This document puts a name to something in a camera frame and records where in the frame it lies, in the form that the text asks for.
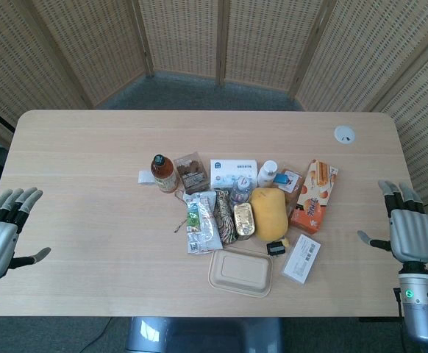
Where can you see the white paper slip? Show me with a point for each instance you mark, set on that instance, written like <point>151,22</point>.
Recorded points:
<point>144,177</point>

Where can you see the small black device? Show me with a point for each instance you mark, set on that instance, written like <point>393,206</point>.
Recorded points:
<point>276,247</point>

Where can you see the green white snack packet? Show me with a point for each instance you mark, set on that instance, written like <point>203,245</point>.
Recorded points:
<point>194,224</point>

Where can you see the woven folding screen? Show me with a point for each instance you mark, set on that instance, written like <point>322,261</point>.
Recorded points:
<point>214,44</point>

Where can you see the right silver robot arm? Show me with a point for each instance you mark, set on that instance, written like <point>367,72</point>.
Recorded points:
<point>421,305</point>

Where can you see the white flat labelled box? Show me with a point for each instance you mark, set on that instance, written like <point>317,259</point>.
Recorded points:
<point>301,258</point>

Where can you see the orange egg roll box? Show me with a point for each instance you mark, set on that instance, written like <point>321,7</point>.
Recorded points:
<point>314,200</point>

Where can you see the white plastic bottle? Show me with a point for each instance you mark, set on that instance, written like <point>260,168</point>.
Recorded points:
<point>267,173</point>

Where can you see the white blue tissue box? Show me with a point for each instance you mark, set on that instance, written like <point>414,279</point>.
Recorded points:
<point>232,173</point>

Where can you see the brown packet with blue label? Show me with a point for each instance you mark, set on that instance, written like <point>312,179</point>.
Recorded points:
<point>291,184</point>

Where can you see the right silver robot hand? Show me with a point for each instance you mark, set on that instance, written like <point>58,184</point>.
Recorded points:
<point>410,235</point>

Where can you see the patterned snack packet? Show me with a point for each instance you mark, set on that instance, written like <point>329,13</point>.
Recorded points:
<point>224,217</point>

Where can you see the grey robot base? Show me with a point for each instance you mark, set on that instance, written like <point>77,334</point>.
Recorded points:
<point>204,334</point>

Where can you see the yellow squash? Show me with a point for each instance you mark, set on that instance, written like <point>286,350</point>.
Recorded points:
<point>269,213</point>

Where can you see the beige pulp food container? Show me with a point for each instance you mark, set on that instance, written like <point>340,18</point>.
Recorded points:
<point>240,271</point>

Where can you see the brown snack bag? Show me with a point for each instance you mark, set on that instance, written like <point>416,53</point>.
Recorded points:
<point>191,171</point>

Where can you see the brown sauce bottle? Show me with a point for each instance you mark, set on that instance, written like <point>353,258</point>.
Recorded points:
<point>163,176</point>

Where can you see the gold tin can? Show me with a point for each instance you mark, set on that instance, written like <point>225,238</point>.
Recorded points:
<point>244,221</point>

